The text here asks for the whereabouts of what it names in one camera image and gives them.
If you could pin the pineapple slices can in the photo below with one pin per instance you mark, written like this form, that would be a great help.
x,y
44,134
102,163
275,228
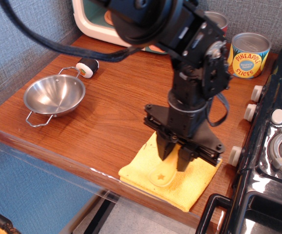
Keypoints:
x,y
248,54

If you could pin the white stove knob lower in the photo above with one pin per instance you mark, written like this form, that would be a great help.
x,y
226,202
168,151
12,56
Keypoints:
x,y
234,156

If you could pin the yellow towel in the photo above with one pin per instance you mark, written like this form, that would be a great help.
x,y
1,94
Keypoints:
x,y
185,188

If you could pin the tomato sauce can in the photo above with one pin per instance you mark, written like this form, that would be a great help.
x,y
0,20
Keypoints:
x,y
218,18

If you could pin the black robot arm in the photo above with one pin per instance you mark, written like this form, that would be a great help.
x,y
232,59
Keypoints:
x,y
197,48

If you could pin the white teal toy microwave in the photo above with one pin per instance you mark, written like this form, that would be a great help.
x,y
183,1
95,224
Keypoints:
x,y
90,19

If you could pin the steel bowl with handles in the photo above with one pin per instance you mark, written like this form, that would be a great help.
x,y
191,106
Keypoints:
x,y
55,95

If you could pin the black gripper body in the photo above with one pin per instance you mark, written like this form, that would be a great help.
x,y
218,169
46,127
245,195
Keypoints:
x,y
190,127

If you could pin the white stove knob upper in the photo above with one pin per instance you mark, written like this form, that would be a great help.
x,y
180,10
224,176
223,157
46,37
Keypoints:
x,y
256,93

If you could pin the black oven door handle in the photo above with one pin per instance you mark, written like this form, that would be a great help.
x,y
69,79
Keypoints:
x,y
215,200

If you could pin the white stove knob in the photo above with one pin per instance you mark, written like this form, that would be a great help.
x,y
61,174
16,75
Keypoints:
x,y
249,112
256,93
234,156

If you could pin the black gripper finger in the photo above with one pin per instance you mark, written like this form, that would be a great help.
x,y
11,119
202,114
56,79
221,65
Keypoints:
x,y
186,155
165,144

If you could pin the white stove knob middle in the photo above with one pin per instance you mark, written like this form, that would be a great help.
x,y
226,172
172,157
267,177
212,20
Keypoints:
x,y
249,112

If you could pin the toy sushi roll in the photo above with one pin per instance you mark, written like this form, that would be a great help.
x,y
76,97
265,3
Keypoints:
x,y
88,67

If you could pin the black toy stove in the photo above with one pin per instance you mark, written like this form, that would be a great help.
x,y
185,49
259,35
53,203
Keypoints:
x,y
257,187

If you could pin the yellow brush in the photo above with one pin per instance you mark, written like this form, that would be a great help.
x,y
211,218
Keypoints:
x,y
163,174

